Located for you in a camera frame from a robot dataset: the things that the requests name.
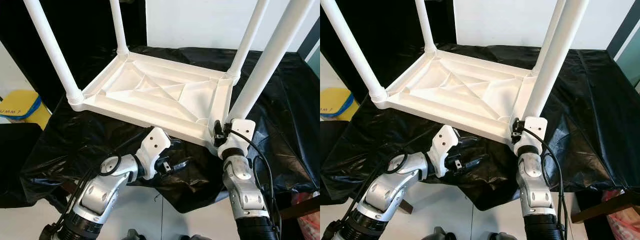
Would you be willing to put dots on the grey robot left leg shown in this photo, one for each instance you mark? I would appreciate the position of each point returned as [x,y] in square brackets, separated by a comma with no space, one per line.
[135,235]
[442,234]

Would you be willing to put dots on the white plastic table leg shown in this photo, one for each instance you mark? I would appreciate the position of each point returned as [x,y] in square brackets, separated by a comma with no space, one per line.
[52,50]
[557,55]
[355,50]
[118,30]
[425,27]
[547,40]
[247,40]
[270,60]

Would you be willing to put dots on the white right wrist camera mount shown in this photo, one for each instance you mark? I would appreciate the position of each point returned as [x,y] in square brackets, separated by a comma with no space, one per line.
[242,130]
[535,127]

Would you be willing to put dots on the grey robot right leg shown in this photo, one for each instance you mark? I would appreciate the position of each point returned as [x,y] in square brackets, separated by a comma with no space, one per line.
[504,236]
[195,237]

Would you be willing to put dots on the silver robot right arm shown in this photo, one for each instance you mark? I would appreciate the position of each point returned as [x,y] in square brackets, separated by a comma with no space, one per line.
[532,185]
[245,190]

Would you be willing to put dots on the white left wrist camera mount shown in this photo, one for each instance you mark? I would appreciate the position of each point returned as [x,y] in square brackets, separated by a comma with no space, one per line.
[155,142]
[445,142]

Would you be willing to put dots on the yellow and blue box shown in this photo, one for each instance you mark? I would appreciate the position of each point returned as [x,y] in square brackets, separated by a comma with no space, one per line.
[335,97]
[20,100]

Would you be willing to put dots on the dark grey vertical post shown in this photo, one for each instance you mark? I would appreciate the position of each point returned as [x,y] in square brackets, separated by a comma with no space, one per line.
[311,42]
[625,25]

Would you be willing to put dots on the black equipment bag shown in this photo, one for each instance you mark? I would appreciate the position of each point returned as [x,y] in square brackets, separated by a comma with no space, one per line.
[327,160]
[15,160]

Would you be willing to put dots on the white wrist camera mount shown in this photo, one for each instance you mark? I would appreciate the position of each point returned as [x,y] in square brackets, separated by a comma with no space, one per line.
[445,142]
[155,142]
[242,130]
[535,127]

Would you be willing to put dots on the brown wooden table beam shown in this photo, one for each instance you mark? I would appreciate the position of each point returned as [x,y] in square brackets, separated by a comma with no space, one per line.
[300,210]
[605,210]
[406,206]

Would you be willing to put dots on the grey robot leg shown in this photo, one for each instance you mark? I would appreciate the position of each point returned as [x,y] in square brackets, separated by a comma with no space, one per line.
[195,237]
[135,235]
[504,236]
[442,234]

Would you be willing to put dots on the black plastic table cover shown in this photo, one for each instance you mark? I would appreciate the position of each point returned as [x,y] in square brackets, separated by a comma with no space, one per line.
[280,100]
[590,110]

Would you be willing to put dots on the red patterned bag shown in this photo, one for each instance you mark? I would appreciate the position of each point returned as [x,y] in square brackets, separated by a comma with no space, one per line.
[310,229]
[625,227]

